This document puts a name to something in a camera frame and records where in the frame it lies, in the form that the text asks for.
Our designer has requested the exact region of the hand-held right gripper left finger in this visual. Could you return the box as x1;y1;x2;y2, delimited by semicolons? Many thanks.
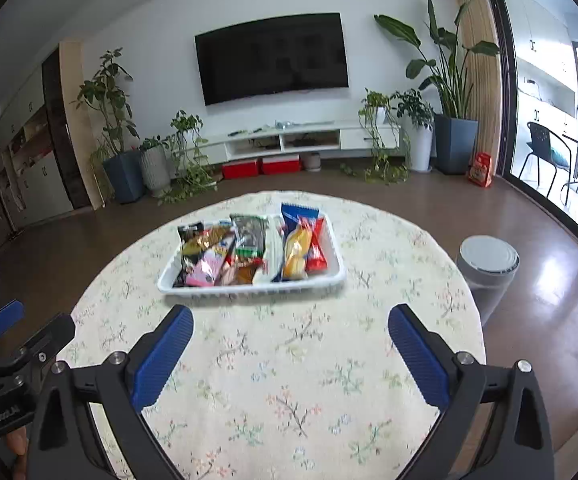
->
28;304;195;480

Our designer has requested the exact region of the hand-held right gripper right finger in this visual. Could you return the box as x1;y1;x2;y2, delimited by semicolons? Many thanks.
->
388;303;555;480

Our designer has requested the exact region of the white plastic tray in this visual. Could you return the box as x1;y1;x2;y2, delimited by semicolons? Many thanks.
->
157;212;347;302

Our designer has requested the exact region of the pink snack packet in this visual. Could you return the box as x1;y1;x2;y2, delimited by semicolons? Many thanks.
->
184;247;230;288

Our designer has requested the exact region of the brown patterned candy wrapper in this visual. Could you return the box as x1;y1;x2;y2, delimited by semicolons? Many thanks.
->
181;226;235;261

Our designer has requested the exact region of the small black snack packet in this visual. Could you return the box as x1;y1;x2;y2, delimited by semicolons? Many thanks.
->
176;221;206;261

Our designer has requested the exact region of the red chocolate ball packet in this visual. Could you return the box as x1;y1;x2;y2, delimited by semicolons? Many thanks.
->
304;215;331;276

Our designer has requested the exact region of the long white snack packet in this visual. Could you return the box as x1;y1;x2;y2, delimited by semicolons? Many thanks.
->
253;215;285;285

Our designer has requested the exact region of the clear green-edged seed packet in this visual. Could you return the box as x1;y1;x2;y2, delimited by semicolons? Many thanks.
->
230;214;268;261

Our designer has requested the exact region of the orange cartoon snack packet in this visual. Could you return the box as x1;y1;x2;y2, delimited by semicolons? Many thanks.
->
281;225;315;282

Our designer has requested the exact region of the dark blue snack packet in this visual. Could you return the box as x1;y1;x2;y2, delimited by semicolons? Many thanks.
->
280;203;326;233

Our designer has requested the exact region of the person's left hand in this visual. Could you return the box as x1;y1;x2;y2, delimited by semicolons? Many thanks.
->
5;429;30;457

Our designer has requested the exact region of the floral tablecloth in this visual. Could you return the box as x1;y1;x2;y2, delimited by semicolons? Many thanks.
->
56;190;487;480

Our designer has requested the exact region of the grey round trash can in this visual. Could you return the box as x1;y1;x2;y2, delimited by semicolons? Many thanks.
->
456;235;520;328

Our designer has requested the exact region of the white storage cabinet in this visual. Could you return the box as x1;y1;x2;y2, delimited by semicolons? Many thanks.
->
0;67;77;228

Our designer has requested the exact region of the tall plant in blue pot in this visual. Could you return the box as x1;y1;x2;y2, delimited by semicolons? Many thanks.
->
71;48;146;204

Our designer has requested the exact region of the plant in grey ribbed pot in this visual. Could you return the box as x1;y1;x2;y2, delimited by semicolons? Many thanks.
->
138;135;172;197

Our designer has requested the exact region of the red paper bag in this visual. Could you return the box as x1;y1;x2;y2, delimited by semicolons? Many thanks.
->
466;152;493;188

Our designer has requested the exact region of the plant in tall white pot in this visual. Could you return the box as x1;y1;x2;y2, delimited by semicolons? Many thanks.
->
391;89;436;173

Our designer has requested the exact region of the large-leaf plant in dark pot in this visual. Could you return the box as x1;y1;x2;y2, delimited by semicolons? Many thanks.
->
374;0;501;176

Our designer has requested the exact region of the white floating media console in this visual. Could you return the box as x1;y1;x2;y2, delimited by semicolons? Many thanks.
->
189;119;401;165

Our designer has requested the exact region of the vine plant in white pot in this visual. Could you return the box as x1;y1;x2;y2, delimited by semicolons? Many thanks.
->
159;110;220;206

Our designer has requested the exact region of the trailing plant in small pot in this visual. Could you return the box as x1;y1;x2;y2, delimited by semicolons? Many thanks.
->
341;89;412;184

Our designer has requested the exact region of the black metal balcony chair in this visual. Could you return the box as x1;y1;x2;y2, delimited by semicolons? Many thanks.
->
518;121;572;198

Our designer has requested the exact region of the beige curtain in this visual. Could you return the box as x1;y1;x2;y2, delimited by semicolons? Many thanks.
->
452;0;502;176

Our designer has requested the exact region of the black framed glass door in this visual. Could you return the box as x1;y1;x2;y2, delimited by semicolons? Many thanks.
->
484;0;578;261

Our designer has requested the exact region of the white balcony cabinet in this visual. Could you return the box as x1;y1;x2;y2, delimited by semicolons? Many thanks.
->
512;0;578;131

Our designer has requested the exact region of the black wall television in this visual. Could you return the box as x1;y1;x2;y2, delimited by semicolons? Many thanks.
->
195;12;350;107

